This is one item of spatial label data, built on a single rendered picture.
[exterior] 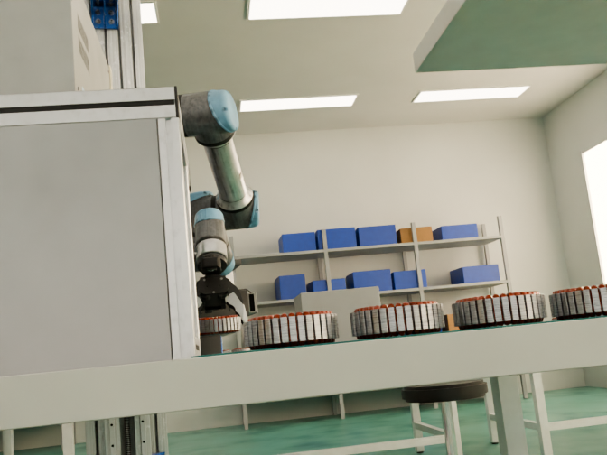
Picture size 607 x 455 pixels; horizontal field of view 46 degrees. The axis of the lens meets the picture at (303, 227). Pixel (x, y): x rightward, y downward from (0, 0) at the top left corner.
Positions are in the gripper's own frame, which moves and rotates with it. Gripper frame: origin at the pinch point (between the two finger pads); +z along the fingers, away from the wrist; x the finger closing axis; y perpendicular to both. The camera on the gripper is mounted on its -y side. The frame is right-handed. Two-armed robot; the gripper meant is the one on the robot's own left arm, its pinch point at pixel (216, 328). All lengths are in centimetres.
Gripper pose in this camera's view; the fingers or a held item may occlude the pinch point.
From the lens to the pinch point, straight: 161.1
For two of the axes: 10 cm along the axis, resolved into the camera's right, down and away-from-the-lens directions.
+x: -9.9, 0.7, -1.2
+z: 1.3, 7.6, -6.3
